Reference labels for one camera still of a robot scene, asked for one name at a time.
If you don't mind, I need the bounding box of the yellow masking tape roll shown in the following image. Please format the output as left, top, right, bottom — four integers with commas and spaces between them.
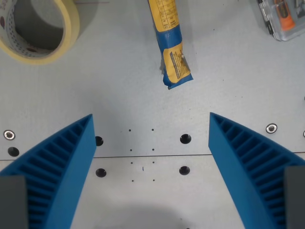
0, 0, 81, 65

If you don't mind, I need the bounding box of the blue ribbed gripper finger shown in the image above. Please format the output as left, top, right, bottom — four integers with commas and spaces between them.
0, 114, 97, 229
208, 112, 305, 229

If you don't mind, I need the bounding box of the blue and yellow snack bag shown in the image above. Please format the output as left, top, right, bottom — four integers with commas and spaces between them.
147, 0, 194, 90

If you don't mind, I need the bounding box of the clear plastic tool case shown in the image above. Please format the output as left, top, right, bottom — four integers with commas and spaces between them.
249, 0, 305, 42

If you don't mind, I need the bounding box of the silver table screw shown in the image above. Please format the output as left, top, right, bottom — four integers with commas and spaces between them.
3, 129, 16, 141
265, 123, 278, 135

